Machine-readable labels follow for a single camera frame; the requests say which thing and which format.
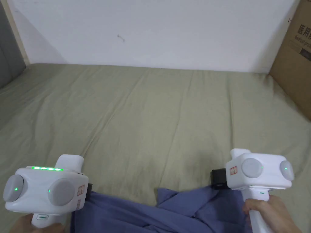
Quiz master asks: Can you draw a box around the person's left hand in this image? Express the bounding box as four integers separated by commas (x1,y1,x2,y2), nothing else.
10,213,66,233

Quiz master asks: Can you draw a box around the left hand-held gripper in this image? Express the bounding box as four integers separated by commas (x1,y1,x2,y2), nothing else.
3,154,93,229

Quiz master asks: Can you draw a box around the bed with pale green sheet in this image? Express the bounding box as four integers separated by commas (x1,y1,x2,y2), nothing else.
0,63,311,233

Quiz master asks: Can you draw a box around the blue shirt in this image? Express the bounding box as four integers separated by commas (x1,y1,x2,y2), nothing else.
70,186,253,233

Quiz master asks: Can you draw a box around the person's right hand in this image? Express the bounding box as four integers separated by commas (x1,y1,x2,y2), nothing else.
242,194,301,233

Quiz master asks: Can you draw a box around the brown cardboard carton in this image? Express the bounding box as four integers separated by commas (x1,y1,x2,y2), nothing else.
268,0,311,123

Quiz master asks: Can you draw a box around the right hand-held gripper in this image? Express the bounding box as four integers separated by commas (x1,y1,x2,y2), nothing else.
210,148,295,233

